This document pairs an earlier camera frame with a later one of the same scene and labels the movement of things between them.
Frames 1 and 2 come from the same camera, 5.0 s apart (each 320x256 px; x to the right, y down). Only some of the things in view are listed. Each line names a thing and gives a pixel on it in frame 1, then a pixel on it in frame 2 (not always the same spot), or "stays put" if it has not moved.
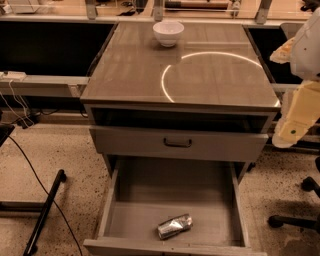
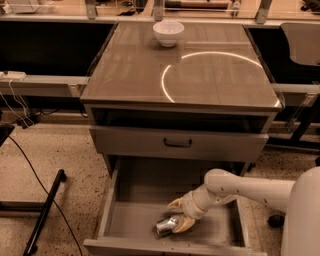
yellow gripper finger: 300,111 -> 176,205
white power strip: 13,75 stays put
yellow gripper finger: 282,54 -> 183,223
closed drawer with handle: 180,142 stays put
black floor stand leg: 31,247 stays put
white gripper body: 307,50 -> 189,205
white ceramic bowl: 168,32 stays put
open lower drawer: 140,192 stays put
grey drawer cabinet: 207,98 stays put
